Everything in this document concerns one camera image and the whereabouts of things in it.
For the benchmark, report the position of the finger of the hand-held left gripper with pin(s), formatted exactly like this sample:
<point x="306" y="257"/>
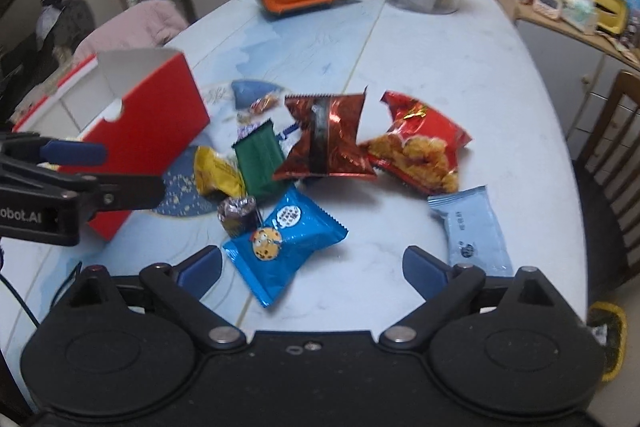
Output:
<point x="75" y="154"/>
<point x="130" y="192"/>

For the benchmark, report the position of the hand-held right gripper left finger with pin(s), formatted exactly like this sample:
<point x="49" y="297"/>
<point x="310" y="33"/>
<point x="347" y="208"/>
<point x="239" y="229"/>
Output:
<point x="200" y="274"/>

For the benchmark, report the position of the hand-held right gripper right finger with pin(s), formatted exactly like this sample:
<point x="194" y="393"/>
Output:
<point x="425" y="274"/>

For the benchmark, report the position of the light blue biscuit packet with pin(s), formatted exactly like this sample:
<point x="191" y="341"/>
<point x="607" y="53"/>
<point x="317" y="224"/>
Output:
<point x="470" y="227"/>

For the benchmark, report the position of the purple brown candy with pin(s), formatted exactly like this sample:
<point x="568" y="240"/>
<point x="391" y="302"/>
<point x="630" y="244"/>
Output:
<point x="237" y="212"/>

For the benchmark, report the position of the white cardboard box red edges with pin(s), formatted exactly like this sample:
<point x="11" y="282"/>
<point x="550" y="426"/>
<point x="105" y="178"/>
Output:
<point x="165" y="117"/>

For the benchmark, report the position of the yellow snack packet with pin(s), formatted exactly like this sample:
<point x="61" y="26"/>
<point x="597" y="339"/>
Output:
<point x="215" y="172"/>

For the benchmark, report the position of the blue cookie packet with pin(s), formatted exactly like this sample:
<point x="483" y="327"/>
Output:
<point x="300" y="237"/>

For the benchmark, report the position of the green snack packet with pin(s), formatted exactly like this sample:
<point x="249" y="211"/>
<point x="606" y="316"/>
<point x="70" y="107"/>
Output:
<point x="260" y="162"/>

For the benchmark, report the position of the white blue snack packet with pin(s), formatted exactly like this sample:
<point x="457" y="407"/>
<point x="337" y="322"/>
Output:
<point x="246" y="123"/>

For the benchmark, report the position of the red fried snack bag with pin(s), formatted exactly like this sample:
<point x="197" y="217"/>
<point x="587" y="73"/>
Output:
<point x="425" y="132"/>

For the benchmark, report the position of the grey blue snack packet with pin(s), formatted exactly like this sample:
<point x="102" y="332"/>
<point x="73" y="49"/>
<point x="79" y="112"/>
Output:
<point x="249" y="90"/>

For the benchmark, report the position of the dark red foil packet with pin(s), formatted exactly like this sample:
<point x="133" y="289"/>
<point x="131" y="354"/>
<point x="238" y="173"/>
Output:
<point x="340" y="142"/>

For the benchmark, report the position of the clear candy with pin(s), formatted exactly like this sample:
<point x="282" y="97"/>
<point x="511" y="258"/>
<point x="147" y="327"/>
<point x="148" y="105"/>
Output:
<point x="265" y="105"/>

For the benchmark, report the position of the dark backpack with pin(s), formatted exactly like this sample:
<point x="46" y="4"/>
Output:
<point x="65" y="19"/>

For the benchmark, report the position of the pink puffer jacket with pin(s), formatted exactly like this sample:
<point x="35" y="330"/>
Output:
<point x="140" y="24"/>

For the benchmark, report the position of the yellow basket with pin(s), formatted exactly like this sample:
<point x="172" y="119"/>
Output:
<point x="617" y="322"/>

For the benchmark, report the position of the white cabinet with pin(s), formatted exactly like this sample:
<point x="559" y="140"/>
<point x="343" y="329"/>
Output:
<point x="560" y="67"/>

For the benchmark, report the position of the wooden slatted chair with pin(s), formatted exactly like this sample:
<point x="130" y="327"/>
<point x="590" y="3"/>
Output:
<point x="627" y="82"/>

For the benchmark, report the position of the wooden side shelf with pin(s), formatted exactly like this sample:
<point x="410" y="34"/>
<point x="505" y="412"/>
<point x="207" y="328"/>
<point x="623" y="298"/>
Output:
<point x="550" y="24"/>

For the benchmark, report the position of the white kitchen timer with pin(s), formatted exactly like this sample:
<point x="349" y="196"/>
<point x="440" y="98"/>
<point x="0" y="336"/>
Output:
<point x="547" y="6"/>

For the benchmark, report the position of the white wipes pack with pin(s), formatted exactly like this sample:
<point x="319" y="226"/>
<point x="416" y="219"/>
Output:
<point x="575" y="7"/>

